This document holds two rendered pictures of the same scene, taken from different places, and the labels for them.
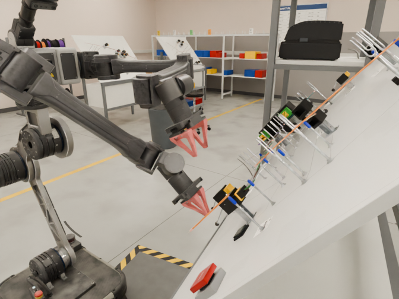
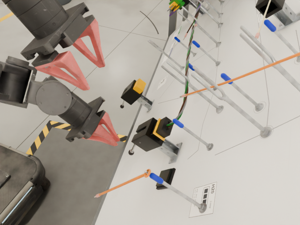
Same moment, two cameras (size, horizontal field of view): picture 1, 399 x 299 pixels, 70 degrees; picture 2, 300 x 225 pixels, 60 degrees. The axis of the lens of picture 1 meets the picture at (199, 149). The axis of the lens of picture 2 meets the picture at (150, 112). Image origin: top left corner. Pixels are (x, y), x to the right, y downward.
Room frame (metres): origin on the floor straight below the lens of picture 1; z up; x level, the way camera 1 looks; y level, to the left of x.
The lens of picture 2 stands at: (0.36, -0.03, 1.54)
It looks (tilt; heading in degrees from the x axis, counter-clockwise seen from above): 46 degrees down; 349
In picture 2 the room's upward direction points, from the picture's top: straight up
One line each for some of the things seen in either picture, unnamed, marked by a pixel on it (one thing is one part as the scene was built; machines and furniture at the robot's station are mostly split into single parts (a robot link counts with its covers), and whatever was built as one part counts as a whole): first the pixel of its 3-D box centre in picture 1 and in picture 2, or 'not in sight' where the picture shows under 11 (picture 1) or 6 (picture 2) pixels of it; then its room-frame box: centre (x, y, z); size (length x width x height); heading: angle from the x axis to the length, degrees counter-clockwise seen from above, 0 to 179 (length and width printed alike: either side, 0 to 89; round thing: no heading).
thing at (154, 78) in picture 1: (165, 88); not in sight; (0.79, 0.09, 1.43); 0.12 x 0.12 x 0.09; 67
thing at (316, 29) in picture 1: (311, 40); not in sight; (1.66, -0.61, 1.56); 0.30 x 0.23 x 0.19; 66
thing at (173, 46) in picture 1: (182, 70); not in sight; (7.71, 0.44, 0.83); 1.18 x 0.72 x 1.65; 147
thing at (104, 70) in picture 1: (103, 67); not in sight; (1.29, 0.42, 1.44); 0.10 x 0.09 x 0.05; 55
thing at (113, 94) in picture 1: (115, 80); not in sight; (5.77, 1.66, 0.83); 1.18 x 0.72 x 1.65; 145
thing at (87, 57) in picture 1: (95, 65); not in sight; (1.35, 0.47, 1.45); 0.09 x 0.08 x 0.12; 145
